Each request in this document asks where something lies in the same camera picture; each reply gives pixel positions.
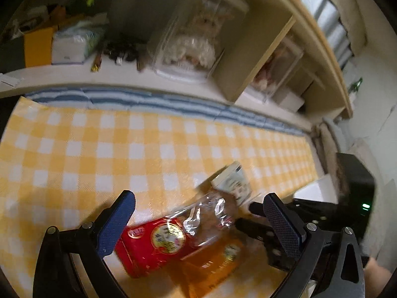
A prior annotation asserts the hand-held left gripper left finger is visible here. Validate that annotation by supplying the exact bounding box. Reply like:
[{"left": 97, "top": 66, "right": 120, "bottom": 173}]
[{"left": 33, "top": 190, "right": 136, "bottom": 298}]

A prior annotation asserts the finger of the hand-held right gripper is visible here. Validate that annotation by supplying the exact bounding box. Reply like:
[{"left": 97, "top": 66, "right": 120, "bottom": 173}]
[
  {"left": 235, "top": 217, "right": 299, "bottom": 272},
  {"left": 248, "top": 201, "right": 268, "bottom": 217}
]

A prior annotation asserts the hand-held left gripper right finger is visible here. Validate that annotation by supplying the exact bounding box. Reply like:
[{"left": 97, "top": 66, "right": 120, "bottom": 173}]
[{"left": 263, "top": 192, "right": 368, "bottom": 298}]

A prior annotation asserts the white cardboard box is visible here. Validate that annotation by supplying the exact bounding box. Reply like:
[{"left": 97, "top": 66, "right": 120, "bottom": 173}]
[{"left": 293, "top": 174, "right": 339, "bottom": 206}]

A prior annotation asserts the red snack packet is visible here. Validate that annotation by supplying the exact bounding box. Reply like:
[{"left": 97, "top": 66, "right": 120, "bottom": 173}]
[{"left": 115, "top": 217, "right": 193, "bottom": 279}]

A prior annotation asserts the clear cookie packet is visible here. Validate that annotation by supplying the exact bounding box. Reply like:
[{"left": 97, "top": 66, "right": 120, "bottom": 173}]
[{"left": 164, "top": 191, "right": 241, "bottom": 260}]

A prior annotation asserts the person's right forearm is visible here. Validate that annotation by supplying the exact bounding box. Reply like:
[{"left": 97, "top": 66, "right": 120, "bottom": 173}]
[{"left": 361, "top": 256, "right": 396, "bottom": 298}]

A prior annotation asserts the small white carton box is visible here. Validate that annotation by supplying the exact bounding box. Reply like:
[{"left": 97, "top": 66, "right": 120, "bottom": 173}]
[{"left": 211, "top": 161, "right": 253, "bottom": 207}]

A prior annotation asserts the orange snack packet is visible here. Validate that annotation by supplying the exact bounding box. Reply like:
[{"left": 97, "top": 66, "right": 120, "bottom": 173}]
[{"left": 169, "top": 236, "right": 246, "bottom": 298}]

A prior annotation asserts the yellow checked tablecloth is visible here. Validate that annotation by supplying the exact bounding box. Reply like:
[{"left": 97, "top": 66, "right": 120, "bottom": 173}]
[{"left": 0, "top": 96, "right": 321, "bottom": 298}]

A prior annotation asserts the green bottle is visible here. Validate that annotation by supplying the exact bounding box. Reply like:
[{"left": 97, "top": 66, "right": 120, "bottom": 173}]
[{"left": 350, "top": 77, "right": 364, "bottom": 96}]

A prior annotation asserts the small white carton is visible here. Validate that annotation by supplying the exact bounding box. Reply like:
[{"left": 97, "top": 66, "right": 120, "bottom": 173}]
[{"left": 274, "top": 91, "right": 305, "bottom": 114}]

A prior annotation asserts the blue striped cloth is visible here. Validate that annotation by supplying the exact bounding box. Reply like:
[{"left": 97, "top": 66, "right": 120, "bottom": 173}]
[{"left": 25, "top": 86, "right": 308, "bottom": 138}]

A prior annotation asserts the beige wooden shelf unit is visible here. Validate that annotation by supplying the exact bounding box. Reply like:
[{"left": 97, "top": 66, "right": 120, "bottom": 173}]
[{"left": 0, "top": 0, "right": 355, "bottom": 123}]

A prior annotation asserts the small clear display case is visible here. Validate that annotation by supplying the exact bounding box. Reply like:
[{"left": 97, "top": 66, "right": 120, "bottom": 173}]
[{"left": 251, "top": 37, "right": 303, "bottom": 101}]

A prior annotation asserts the pile of dark trinkets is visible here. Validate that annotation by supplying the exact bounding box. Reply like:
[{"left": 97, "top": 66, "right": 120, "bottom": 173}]
[{"left": 102, "top": 35, "right": 141, "bottom": 64}]

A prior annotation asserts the white tissue pack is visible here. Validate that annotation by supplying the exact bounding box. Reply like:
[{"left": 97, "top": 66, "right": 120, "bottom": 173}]
[{"left": 51, "top": 21, "right": 105, "bottom": 66}]

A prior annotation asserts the clear display case with doll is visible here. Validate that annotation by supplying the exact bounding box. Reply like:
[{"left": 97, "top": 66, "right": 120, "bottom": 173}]
[{"left": 148, "top": 0, "right": 249, "bottom": 83}]

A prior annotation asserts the yellow box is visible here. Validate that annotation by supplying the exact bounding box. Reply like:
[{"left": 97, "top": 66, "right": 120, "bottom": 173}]
[{"left": 24, "top": 26, "right": 57, "bottom": 68}]

